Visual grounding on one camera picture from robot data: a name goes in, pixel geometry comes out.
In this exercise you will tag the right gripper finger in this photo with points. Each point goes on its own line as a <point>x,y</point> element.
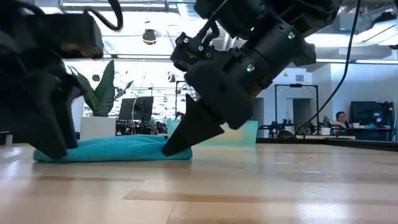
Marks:
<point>192,130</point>

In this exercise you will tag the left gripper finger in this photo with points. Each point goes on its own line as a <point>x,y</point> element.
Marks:
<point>46,130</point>
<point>71,124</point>

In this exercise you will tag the teal microfiber towel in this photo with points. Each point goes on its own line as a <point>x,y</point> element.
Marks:
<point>118,149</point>

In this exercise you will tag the black background robot arm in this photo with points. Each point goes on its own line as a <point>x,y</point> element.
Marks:
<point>311,127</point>
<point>276,127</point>

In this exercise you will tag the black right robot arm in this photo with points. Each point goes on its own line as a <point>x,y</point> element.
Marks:
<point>280,31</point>

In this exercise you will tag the teal translucent plastic basket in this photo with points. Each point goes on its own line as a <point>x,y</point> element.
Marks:
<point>242,135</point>

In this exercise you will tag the snake plant in white pot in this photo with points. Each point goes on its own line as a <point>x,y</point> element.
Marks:
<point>98,127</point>

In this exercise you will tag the dark computer monitor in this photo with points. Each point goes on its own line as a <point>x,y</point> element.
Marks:
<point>136,109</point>

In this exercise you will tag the black ceiling device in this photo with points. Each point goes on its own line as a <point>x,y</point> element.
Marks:
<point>149,36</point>

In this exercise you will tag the white cup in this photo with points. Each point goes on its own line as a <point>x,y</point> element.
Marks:
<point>325,131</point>

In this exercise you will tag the person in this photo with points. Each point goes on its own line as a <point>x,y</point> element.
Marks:
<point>342,119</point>

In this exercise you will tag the white mug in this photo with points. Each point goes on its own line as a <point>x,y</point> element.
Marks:
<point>355,125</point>

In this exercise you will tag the black desk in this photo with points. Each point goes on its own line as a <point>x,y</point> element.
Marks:
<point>370,133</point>

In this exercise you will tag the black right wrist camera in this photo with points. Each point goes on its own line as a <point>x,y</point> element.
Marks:
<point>192,53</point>

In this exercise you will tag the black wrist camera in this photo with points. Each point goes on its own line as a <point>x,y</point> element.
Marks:
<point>192,53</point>
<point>68,34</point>

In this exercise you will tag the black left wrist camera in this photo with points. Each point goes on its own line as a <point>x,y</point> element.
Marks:
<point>68,34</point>

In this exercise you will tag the black aluminium table frame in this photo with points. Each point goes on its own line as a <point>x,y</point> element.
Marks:
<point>342,141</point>

